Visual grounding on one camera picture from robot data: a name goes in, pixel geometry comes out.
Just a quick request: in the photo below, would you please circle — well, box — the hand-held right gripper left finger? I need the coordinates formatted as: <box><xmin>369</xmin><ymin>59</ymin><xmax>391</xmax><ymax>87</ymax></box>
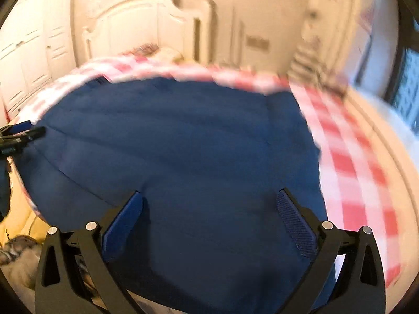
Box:
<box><xmin>34</xmin><ymin>190</ymin><xmax>145</xmax><ymax>314</ymax></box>

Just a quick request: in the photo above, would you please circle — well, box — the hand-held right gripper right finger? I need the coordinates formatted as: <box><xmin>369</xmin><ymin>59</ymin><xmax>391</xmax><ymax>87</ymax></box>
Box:
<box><xmin>276</xmin><ymin>188</ymin><xmax>387</xmax><ymax>314</ymax></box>

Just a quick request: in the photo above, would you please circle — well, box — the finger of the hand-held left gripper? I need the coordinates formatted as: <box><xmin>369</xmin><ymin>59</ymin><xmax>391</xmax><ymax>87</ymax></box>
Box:
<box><xmin>0</xmin><ymin>126</ymin><xmax>46</xmax><ymax>145</ymax></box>
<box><xmin>0</xmin><ymin>121</ymin><xmax>32</xmax><ymax>135</ymax></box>

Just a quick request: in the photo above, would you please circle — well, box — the navy puffer jacket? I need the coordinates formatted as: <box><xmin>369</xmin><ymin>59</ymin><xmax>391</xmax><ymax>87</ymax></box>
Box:
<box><xmin>15</xmin><ymin>77</ymin><xmax>338</xmax><ymax>314</ymax></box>

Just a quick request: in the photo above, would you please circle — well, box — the yellow cloth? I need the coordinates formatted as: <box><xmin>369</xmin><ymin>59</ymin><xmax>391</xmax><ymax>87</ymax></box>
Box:
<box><xmin>0</xmin><ymin>183</ymin><xmax>51</xmax><ymax>247</ymax></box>

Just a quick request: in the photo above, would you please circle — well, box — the white wardrobe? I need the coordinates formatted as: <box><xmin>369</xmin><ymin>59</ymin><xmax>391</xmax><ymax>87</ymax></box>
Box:
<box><xmin>0</xmin><ymin>0</ymin><xmax>78</xmax><ymax>120</ymax></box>

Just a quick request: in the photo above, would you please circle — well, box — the red checked bedsheet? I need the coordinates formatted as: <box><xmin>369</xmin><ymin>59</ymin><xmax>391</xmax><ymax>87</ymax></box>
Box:
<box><xmin>7</xmin><ymin>54</ymin><xmax>410</xmax><ymax>290</ymax></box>

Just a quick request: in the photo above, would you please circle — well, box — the grey fluffy cloth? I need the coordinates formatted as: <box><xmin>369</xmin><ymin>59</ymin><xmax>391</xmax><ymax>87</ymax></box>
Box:
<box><xmin>0</xmin><ymin>234</ymin><xmax>45</xmax><ymax>298</ymax></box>

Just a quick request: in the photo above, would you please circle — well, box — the white window desk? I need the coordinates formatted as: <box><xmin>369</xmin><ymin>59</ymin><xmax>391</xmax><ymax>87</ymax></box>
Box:
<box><xmin>345</xmin><ymin>83</ymin><xmax>419</xmax><ymax>223</ymax></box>

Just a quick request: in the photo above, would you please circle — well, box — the floral pillow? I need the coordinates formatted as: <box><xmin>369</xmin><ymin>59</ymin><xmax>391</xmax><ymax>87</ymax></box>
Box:
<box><xmin>123</xmin><ymin>43</ymin><xmax>159</xmax><ymax>58</ymax></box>

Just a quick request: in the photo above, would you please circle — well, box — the white wooden headboard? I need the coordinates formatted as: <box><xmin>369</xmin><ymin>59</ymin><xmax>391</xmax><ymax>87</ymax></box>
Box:
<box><xmin>81</xmin><ymin>0</ymin><xmax>215</xmax><ymax>63</ymax></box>

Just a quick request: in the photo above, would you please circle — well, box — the window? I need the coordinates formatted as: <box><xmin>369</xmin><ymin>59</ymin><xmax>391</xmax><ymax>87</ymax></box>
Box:
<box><xmin>389</xmin><ymin>47</ymin><xmax>419</xmax><ymax>126</ymax></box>

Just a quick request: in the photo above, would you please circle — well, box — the printed striped curtain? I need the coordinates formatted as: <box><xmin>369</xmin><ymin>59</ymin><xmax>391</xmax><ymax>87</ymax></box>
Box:
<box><xmin>287</xmin><ymin>0</ymin><xmax>375</xmax><ymax>84</ymax></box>

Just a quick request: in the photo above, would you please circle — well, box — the white slim desk lamp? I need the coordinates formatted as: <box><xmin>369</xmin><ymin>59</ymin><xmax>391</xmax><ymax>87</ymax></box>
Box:
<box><xmin>230</xmin><ymin>6</ymin><xmax>245</xmax><ymax>64</ymax></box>

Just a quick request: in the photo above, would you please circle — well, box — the wall socket panel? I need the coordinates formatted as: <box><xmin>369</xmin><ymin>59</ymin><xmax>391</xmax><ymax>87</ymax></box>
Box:
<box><xmin>245</xmin><ymin>35</ymin><xmax>271</xmax><ymax>52</ymax></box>

